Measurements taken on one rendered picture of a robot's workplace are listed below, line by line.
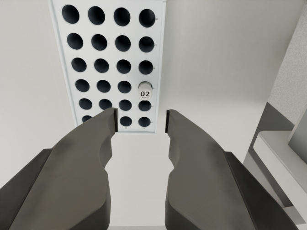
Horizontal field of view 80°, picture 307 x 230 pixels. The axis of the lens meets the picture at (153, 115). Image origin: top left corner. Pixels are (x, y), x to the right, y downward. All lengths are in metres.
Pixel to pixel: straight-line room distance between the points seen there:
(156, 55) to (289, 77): 1.15
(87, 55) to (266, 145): 0.17
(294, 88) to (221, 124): 1.10
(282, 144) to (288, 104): 1.19
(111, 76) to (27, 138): 0.16
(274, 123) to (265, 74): 0.59
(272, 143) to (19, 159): 0.31
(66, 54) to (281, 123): 0.75
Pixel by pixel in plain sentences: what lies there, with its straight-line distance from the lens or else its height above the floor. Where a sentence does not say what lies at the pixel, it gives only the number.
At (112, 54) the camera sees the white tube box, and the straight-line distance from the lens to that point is 0.16.
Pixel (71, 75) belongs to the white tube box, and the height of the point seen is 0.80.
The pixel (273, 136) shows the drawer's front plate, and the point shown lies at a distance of 0.19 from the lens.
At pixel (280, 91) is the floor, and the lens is 1.29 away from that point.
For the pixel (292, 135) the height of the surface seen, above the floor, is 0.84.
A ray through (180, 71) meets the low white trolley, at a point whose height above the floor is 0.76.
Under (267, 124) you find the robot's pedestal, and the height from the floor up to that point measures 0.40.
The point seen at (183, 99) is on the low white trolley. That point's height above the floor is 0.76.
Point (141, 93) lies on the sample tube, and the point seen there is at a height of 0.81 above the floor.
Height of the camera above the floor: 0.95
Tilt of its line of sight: 58 degrees down
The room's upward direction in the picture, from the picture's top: 177 degrees clockwise
